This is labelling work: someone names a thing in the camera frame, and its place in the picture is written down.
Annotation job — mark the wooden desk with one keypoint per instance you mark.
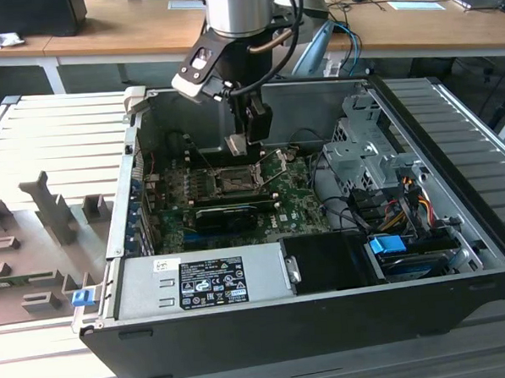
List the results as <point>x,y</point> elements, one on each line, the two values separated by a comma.
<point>142,25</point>

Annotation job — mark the grey metal drive cage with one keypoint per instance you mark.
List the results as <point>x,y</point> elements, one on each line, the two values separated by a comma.
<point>352,158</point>

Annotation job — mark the dark grey laptop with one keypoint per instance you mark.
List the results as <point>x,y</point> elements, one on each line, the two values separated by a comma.
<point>480,1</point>

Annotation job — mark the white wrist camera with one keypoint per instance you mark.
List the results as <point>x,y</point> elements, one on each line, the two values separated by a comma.
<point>188,88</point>

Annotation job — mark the silver power supply unit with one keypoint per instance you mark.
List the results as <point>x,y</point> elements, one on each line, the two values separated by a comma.
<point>147,287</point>

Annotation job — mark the black graphics card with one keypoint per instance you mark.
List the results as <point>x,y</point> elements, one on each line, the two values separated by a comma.
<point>224,220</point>

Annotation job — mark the blue expansion slot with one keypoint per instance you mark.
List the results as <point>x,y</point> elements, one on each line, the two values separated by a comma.
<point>200,237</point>

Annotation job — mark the silver coin battery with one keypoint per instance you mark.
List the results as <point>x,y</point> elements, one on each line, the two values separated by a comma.
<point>291,155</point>

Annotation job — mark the white plastic holder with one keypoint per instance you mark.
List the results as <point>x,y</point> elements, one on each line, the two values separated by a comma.
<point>333,68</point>

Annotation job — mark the hard disk in blue carrier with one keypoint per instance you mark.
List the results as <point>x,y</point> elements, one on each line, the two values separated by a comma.
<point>387,245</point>

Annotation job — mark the grey parts rack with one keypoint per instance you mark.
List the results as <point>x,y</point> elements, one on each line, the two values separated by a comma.
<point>35,251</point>

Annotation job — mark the black box on desk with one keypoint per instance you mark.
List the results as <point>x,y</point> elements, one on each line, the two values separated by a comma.
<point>27,14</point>

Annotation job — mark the green motherboard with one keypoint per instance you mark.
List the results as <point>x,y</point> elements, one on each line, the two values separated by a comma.
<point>296,212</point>

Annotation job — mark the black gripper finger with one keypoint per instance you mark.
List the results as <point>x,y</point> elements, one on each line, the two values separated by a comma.
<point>240,119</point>
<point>261,121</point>

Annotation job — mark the CPU socket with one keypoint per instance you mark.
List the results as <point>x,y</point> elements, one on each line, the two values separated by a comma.
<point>233,179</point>

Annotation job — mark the thin metal locking lever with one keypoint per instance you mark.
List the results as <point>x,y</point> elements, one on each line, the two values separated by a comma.
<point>202,154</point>

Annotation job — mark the black camera bracket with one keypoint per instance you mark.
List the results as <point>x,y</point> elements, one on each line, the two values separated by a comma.
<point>186,71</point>

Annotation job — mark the silver CPU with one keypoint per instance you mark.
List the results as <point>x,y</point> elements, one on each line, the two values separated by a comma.
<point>236,145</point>

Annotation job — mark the blue case latch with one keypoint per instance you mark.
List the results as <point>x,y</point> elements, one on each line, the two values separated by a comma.
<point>81,298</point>

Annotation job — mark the black open PC case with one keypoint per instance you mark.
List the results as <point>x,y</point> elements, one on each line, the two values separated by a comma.
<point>286,344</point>

